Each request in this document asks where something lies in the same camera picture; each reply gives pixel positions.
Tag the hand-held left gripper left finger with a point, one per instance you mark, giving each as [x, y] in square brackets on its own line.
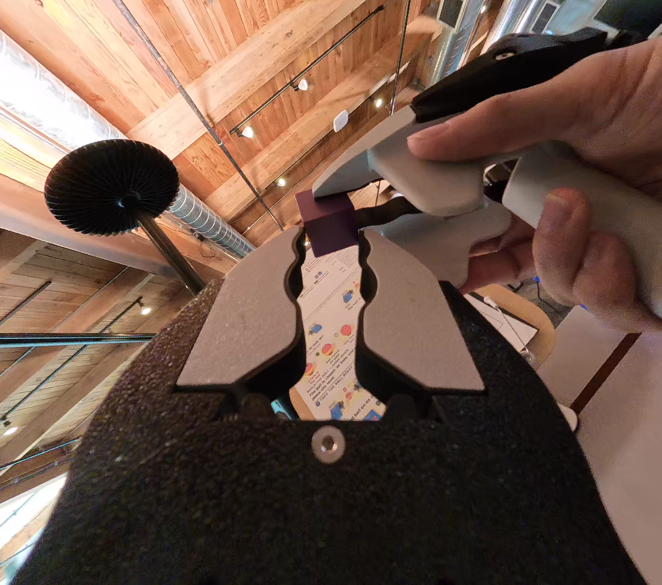
[243, 316]

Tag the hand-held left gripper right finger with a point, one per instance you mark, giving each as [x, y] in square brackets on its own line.
[419, 326]

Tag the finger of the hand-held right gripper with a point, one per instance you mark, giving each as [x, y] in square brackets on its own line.
[439, 243]
[362, 155]

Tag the purple block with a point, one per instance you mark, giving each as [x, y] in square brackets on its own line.
[331, 228]

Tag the person's right hand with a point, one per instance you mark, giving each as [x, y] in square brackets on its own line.
[595, 104]

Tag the white ceiling sensor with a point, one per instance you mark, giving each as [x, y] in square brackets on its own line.
[341, 121]

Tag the illustrated instruction sheet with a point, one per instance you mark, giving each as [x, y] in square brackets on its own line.
[331, 336]

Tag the white paper sheet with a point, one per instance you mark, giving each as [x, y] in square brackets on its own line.
[512, 326]

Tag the black pleated floor lamp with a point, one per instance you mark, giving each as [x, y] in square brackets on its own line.
[103, 181]

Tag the grey sprinkler pipe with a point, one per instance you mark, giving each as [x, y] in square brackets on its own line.
[170, 78]

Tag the black metal rail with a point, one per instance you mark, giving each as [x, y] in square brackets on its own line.
[77, 339]

